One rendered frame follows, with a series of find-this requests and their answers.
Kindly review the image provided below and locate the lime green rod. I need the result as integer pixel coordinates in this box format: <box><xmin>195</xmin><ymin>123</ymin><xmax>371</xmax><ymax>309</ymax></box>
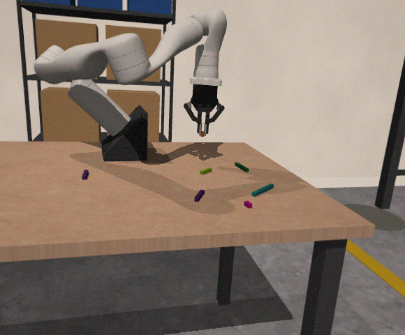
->
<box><xmin>200</xmin><ymin>167</ymin><xmax>212</xmax><ymax>174</ymax></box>

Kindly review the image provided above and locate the turquoise rod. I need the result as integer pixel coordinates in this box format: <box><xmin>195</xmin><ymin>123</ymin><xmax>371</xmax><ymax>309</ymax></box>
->
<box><xmin>252</xmin><ymin>184</ymin><xmax>274</xmax><ymax>197</ymax></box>

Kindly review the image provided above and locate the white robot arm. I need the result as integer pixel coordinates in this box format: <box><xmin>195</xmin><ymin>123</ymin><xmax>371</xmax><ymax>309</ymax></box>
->
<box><xmin>34</xmin><ymin>9</ymin><xmax>227</xmax><ymax>136</ymax></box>

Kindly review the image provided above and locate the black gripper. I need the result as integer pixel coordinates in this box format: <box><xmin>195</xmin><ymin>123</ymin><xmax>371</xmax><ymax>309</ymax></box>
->
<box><xmin>184</xmin><ymin>84</ymin><xmax>225</xmax><ymax>136</ymax></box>

